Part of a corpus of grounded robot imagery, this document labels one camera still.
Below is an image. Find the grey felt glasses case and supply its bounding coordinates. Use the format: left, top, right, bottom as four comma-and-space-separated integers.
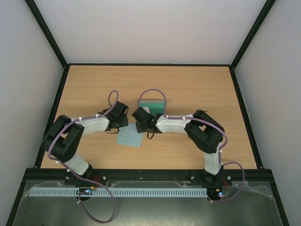
138, 99, 165, 116

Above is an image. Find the light blue cleaning cloth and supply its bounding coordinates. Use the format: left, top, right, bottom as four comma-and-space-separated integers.
117, 123, 143, 147

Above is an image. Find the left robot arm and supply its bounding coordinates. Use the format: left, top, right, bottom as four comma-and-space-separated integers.
40, 101, 128, 185

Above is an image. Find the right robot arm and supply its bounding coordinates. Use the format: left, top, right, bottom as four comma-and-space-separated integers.
132, 107, 227, 185

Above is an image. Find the clear plastic sheet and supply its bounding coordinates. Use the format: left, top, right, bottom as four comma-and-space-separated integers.
13, 181, 282, 226

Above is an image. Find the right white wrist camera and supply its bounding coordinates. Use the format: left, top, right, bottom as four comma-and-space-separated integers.
142, 106, 151, 114

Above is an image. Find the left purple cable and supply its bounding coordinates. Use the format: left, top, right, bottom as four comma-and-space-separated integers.
47, 90, 117, 223

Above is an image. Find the purple cable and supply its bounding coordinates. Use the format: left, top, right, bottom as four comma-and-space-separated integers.
138, 89, 246, 203
47, 90, 117, 223

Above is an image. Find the black cage frame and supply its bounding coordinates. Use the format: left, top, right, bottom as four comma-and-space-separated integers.
7, 0, 289, 226

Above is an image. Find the light blue slotted cable duct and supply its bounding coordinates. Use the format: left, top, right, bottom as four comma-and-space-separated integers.
29, 187, 207, 198

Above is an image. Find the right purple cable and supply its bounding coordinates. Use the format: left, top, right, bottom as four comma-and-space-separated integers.
138, 89, 246, 203

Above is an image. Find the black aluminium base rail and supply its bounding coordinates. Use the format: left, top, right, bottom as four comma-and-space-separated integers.
23, 168, 273, 186

